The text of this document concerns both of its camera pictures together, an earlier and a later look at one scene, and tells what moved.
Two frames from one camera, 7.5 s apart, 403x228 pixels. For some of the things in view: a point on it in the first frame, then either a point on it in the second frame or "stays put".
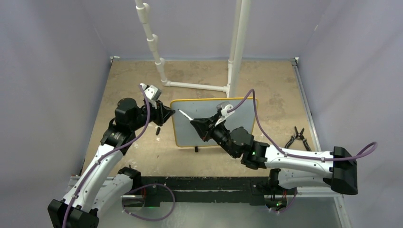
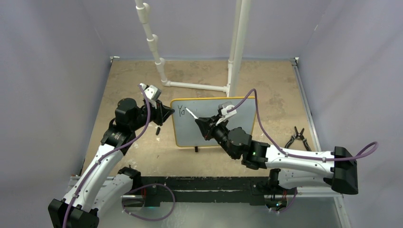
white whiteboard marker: (185, 115) → (191, 113)
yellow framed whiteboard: (186, 135) stays put
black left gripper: (162, 113) stays put
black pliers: (299, 136) stays put
